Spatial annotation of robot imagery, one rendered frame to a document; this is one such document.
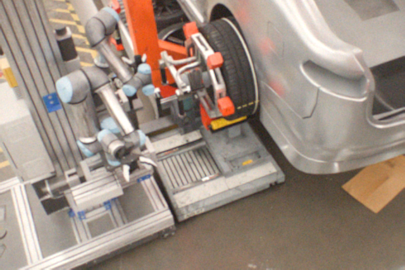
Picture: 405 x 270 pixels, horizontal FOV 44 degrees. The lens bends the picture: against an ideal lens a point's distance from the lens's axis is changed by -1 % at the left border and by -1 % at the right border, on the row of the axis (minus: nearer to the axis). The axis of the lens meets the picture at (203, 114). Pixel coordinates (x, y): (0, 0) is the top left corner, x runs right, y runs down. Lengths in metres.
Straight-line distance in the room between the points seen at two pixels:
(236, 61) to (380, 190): 1.48
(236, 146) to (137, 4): 1.24
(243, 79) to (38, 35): 1.21
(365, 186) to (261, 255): 0.94
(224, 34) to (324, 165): 0.99
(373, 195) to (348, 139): 1.28
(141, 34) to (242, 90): 0.84
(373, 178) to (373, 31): 1.08
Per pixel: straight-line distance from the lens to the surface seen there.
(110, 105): 2.53
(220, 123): 3.42
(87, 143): 2.74
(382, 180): 3.87
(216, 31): 3.11
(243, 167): 3.66
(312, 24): 2.32
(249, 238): 3.48
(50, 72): 2.68
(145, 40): 3.48
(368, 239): 3.57
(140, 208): 3.44
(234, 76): 3.00
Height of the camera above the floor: 2.98
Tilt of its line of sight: 45 degrees down
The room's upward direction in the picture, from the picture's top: 6 degrees counter-clockwise
